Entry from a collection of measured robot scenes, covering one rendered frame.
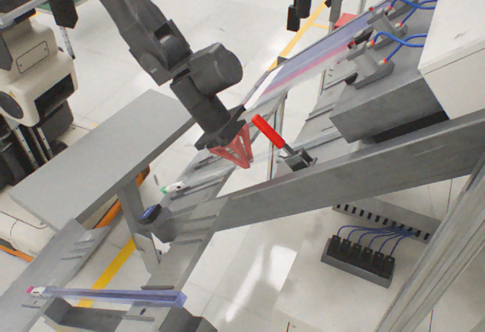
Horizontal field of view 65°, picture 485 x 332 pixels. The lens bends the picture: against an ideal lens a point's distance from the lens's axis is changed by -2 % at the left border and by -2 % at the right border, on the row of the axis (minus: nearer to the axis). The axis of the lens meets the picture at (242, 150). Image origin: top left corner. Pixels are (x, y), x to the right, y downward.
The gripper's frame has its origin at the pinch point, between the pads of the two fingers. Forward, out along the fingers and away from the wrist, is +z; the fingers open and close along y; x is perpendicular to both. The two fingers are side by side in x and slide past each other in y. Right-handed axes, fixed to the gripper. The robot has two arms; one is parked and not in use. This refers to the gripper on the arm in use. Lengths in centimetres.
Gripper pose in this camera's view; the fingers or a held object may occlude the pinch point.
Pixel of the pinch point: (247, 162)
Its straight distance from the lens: 72.5
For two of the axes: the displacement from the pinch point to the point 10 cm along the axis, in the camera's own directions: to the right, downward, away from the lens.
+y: 4.4, -6.3, 6.4
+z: 5.7, 7.5, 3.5
